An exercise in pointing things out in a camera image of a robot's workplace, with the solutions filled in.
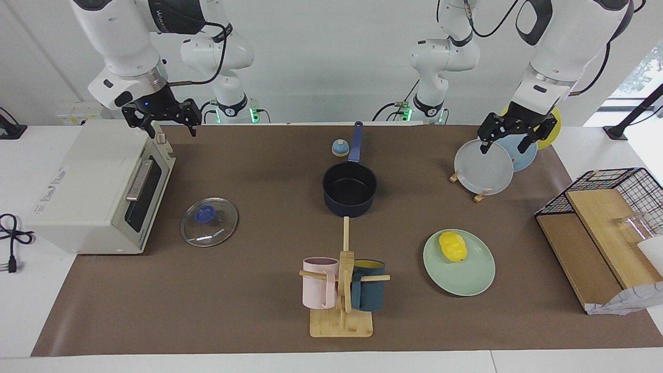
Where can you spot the wooden mug tree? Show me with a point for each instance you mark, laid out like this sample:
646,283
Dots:
342,326

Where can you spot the pink mug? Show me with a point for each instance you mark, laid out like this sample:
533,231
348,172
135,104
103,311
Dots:
316,290

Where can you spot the white toaster oven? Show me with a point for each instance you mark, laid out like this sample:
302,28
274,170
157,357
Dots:
88,181

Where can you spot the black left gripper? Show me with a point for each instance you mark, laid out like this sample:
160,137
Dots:
518,122

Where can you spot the yellow toy potato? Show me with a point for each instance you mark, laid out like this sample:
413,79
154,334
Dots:
452,246

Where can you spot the clear glass cup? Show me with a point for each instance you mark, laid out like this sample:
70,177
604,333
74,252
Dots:
634,223

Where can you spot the black clamp stand pole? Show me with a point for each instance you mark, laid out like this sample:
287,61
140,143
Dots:
616,132

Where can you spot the white power strip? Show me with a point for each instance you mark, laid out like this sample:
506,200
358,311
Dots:
77,113

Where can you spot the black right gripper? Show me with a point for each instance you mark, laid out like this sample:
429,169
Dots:
160,106

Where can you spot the wooden plate rack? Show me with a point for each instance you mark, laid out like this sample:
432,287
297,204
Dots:
480,197

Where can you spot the glass lid blue knob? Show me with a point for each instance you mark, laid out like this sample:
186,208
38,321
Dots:
205,213

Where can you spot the grey plate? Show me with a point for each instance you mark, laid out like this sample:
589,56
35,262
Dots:
484,171

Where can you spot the white cup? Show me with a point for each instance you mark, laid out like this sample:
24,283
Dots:
652,254

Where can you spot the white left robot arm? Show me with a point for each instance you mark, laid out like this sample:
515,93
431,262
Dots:
559,46

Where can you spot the dark wooden board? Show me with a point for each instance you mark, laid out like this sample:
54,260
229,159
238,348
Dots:
575,254

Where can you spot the dark teal mug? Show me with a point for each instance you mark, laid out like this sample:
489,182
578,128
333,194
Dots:
370,298

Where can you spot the yellow plate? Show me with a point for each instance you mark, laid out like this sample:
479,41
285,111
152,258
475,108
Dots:
553,132

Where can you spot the small blue wooden bell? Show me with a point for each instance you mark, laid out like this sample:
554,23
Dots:
340,149

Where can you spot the light wooden board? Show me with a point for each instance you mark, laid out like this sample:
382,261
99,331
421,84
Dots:
606,228

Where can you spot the green plate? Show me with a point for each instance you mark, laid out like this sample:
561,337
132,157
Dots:
466,277

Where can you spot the light blue plate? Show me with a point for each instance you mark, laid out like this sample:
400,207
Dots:
525,161

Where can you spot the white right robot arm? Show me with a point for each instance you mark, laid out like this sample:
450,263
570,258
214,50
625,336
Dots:
124,46

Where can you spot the dark blue saucepan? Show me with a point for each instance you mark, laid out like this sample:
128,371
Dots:
349,208

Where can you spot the brown table mat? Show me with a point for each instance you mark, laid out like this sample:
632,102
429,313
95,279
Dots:
233,290

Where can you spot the black table clamp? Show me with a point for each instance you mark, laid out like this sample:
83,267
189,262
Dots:
10,132

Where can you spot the white patterned paper sheet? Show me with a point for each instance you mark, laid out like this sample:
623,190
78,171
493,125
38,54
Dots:
632,300

